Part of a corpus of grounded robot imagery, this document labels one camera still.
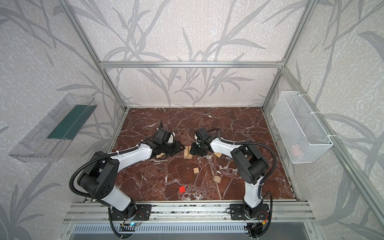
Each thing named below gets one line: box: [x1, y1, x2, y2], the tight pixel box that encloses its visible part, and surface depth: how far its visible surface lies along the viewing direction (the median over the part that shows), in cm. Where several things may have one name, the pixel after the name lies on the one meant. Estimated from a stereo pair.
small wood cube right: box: [213, 175, 222, 183], surface depth 86 cm
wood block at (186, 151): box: [184, 145, 193, 157], surface depth 95 cm
